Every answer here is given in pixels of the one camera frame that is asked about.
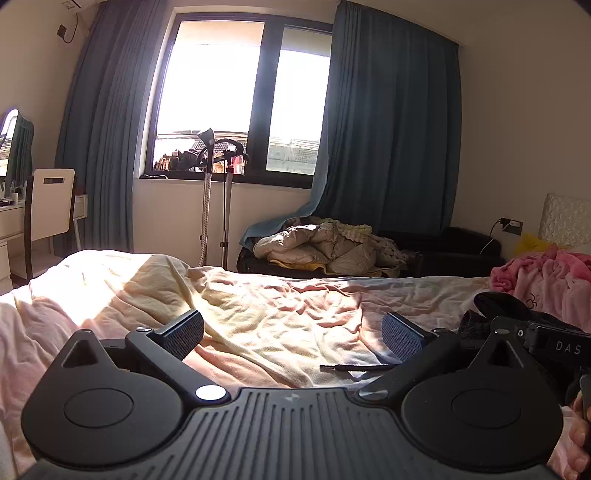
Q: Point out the light pink fleece garment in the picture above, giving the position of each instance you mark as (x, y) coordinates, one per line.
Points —
(558, 291)

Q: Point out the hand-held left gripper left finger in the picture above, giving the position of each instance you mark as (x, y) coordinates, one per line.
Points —
(184, 334)

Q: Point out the dotted pale cloth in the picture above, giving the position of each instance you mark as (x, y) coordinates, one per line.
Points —
(392, 251)

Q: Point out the garment steamer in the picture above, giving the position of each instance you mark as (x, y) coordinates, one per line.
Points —
(226, 184)

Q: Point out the yellow plush toy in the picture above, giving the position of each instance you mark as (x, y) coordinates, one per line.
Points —
(531, 243)

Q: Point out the dark navy pants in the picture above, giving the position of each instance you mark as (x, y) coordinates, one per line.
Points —
(498, 305)

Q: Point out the beige down jacket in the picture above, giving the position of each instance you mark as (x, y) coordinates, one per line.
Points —
(300, 244)

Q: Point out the blue curtain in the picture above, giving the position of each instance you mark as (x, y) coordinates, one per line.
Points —
(392, 129)
(106, 129)

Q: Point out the pink blanket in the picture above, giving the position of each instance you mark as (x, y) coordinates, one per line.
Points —
(508, 274)

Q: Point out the wall air conditioner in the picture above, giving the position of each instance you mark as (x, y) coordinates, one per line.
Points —
(78, 3)

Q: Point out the black wall plug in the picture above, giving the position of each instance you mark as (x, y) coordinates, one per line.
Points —
(62, 31)

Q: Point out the white desk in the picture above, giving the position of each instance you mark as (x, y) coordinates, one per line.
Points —
(9, 240)

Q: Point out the white padded headboard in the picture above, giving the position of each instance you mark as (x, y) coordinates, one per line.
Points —
(568, 221)

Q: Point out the dark framed window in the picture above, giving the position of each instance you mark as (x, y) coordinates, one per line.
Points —
(231, 92)

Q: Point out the black sofa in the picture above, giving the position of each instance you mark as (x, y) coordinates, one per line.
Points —
(461, 249)

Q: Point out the person's right hand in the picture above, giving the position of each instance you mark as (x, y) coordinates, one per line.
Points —
(579, 441)

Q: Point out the white chair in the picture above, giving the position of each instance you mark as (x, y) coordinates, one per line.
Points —
(51, 203)

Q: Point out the pale ruffled cloth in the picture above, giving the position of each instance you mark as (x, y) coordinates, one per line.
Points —
(346, 229)

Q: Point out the bed with pink sheet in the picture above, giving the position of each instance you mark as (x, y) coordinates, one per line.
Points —
(277, 314)

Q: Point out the oval mirror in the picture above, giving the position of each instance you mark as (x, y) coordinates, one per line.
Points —
(8, 138)

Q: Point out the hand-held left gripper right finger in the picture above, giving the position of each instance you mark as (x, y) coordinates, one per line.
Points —
(400, 339)

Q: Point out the wall socket with charger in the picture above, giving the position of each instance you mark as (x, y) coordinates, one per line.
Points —
(512, 226)

